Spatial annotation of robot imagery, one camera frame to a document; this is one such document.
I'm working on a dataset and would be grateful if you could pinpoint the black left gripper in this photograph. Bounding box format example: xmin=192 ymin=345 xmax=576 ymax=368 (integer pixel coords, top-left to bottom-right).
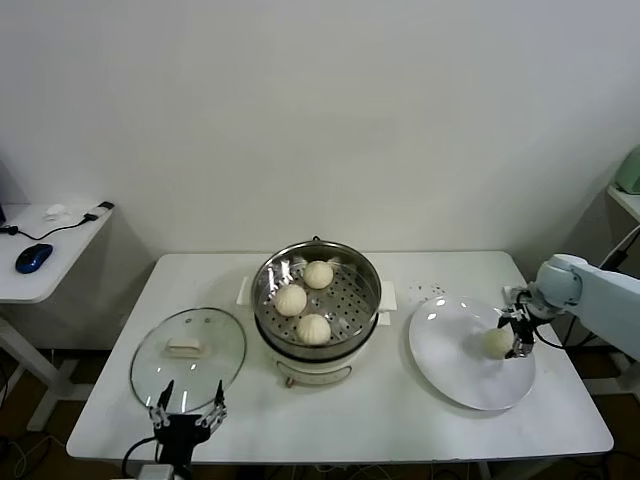
xmin=148 ymin=379 xmax=229 ymax=466

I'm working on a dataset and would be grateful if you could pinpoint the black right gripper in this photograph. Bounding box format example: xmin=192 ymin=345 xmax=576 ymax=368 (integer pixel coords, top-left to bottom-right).
xmin=494 ymin=305 xmax=539 ymax=361

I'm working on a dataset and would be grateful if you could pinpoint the white steamed baozi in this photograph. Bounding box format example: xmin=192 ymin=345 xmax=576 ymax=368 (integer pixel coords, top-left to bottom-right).
xmin=303 ymin=260 xmax=334 ymax=290
xmin=273 ymin=284 xmax=307 ymax=318
xmin=295 ymin=313 xmax=332 ymax=346
xmin=482 ymin=328 xmax=515 ymax=362

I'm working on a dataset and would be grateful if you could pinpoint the round glass pot lid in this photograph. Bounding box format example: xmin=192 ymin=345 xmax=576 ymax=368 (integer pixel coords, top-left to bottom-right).
xmin=130 ymin=307 xmax=248 ymax=415

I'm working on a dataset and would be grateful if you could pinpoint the white steamer pot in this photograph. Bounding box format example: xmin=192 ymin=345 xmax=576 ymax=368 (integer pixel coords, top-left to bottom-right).
xmin=235 ymin=274 xmax=400 ymax=389

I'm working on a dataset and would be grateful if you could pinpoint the stainless steel steamer basket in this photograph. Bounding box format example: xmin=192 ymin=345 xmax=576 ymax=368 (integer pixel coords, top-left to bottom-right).
xmin=251 ymin=241 xmax=382 ymax=362

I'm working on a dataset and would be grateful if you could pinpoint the large white plate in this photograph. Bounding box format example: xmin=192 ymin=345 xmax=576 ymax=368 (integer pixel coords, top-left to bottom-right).
xmin=408 ymin=294 xmax=536 ymax=412

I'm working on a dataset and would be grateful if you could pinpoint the white shelf board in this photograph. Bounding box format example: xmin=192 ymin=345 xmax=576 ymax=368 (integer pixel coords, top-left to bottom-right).
xmin=605 ymin=183 xmax=640 ymax=224

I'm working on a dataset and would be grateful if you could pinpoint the white side desk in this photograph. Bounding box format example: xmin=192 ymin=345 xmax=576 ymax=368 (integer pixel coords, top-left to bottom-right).
xmin=0 ymin=202 xmax=115 ymax=434

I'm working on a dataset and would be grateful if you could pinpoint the pale green appliance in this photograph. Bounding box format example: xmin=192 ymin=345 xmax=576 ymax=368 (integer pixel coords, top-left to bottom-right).
xmin=613 ymin=144 xmax=640 ymax=195

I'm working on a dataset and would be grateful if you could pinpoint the blue computer mouse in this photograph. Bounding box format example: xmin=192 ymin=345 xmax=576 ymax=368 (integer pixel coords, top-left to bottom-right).
xmin=13 ymin=243 xmax=54 ymax=275

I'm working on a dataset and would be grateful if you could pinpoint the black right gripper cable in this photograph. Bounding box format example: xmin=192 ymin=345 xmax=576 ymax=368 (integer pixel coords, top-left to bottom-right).
xmin=533 ymin=329 xmax=571 ymax=350

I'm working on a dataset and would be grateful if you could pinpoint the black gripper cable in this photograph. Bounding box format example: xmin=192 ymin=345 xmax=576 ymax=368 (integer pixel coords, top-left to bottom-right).
xmin=122 ymin=436 xmax=160 ymax=474
xmin=533 ymin=329 xmax=571 ymax=350

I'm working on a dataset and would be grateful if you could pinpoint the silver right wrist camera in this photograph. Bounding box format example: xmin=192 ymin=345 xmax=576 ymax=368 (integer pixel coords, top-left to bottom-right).
xmin=501 ymin=284 xmax=531 ymax=306

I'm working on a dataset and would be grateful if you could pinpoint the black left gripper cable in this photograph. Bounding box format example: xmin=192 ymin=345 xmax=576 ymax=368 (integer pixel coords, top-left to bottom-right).
xmin=122 ymin=436 xmax=160 ymax=474

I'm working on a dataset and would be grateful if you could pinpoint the black power cable with brick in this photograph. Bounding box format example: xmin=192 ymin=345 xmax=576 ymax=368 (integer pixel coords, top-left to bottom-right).
xmin=564 ymin=234 xmax=632 ymax=349

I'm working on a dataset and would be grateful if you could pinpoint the thin white cable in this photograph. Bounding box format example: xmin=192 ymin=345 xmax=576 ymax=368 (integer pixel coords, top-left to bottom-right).
xmin=599 ymin=233 xmax=640 ymax=271

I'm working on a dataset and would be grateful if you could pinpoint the black cable with adapter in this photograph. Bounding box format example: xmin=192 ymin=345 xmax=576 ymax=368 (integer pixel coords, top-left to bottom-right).
xmin=0 ymin=201 xmax=115 ymax=242

